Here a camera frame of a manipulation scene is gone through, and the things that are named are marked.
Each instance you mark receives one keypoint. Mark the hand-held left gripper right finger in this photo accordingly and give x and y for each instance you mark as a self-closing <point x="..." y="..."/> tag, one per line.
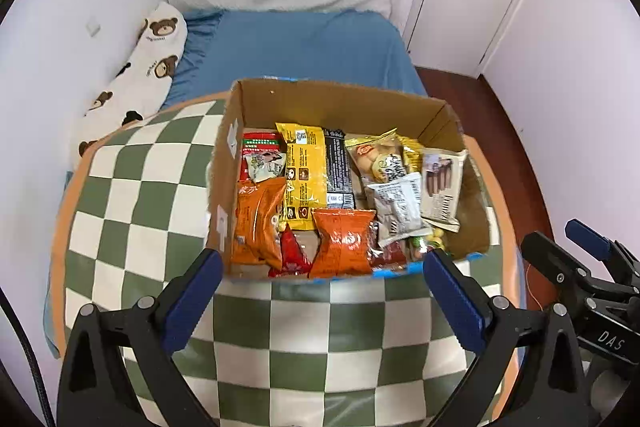
<point x="455" y="302"/>

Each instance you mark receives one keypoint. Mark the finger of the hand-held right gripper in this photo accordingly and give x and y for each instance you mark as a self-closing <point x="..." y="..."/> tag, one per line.
<point x="555" y="268"/>
<point x="587" y="234"/>

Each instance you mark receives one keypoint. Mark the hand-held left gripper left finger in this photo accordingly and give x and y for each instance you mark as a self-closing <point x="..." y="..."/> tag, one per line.
<point x="192" y="302"/>

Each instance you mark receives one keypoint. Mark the dark red snack packet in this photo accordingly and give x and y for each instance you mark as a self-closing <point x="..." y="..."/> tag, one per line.
<point x="390" y="255"/>

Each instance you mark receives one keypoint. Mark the silver snack packet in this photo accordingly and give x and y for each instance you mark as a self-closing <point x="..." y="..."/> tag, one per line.
<point x="400" y="207"/>

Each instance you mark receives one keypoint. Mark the beige biscuit stick packet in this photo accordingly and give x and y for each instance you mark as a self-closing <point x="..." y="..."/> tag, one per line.
<point x="442" y="187"/>

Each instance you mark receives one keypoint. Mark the puffy orange snack packet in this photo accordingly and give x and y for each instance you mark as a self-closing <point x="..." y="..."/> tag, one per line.
<point x="345" y="242"/>

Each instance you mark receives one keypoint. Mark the small white green snack packet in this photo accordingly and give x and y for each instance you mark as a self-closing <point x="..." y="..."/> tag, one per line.
<point x="267" y="167"/>

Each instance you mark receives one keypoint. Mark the yellow bread packet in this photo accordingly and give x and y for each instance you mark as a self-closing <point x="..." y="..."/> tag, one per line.
<point x="380" y="157"/>

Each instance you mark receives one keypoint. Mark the yellow and black snack packet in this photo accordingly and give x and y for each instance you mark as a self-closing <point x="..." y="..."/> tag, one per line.
<point x="302" y="177"/>

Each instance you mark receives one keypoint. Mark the red packet with green stripe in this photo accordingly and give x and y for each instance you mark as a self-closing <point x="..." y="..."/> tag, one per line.
<point x="257" y="141"/>

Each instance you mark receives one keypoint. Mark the cardboard box with blue print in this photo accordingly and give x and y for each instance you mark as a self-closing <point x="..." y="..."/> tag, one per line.
<point x="340" y="102"/>

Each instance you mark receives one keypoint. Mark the green white checkered mat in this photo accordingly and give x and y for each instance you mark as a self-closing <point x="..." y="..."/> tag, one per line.
<point x="150" y="207"/>

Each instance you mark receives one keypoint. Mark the bear print pillow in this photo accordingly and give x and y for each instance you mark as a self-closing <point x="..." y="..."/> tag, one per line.
<point x="150" y="57"/>

